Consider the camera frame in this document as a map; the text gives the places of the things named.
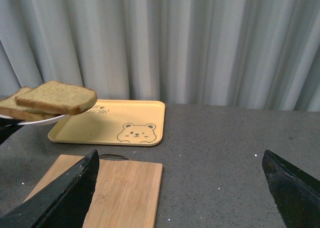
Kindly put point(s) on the wooden cutting board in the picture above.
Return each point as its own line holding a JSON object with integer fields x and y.
{"x": 126, "y": 195}

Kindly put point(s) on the white round plate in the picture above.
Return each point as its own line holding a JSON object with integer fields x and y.
{"x": 43, "y": 122}

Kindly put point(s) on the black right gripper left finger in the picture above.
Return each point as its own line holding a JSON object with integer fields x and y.
{"x": 63, "y": 203}

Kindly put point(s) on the yellow bear tray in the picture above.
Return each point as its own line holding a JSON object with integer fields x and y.
{"x": 114, "y": 122}

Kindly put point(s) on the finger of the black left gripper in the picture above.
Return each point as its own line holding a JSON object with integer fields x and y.
{"x": 8, "y": 127}

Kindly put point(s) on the bread slice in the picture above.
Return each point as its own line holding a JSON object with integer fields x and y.
{"x": 8, "y": 107}
{"x": 58, "y": 98}

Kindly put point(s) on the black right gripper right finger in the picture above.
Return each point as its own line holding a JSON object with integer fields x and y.
{"x": 295, "y": 192}

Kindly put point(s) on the grey curtain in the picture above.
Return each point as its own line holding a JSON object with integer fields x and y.
{"x": 256, "y": 54}

